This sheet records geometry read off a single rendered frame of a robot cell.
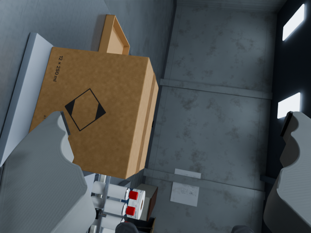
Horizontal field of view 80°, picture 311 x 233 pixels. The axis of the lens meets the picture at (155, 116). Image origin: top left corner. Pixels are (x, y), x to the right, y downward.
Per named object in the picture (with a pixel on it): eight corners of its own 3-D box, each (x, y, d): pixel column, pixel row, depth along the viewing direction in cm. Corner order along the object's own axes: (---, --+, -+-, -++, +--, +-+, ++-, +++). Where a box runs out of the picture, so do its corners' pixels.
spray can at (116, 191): (94, 191, 86) (137, 200, 83) (89, 193, 81) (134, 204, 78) (96, 179, 87) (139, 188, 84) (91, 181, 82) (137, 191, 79)
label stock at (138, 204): (118, 202, 130) (138, 207, 128) (127, 181, 148) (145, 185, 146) (118, 221, 139) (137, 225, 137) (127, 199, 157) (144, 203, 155)
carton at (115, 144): (73, 154, 70) (144, 168, 66) (21, 158, 46) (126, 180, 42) (91, 78, 74) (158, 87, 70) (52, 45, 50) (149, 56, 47)
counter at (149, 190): (138, 199, 758) (155, 203, 748) (124, 216, 559) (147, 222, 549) (141, 183, 769) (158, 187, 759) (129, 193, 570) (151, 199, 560)
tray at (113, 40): (112, 95, 103) (119, 96, 103) (91, 79, 78) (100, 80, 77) (123, 45, 107) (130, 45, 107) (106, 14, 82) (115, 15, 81)
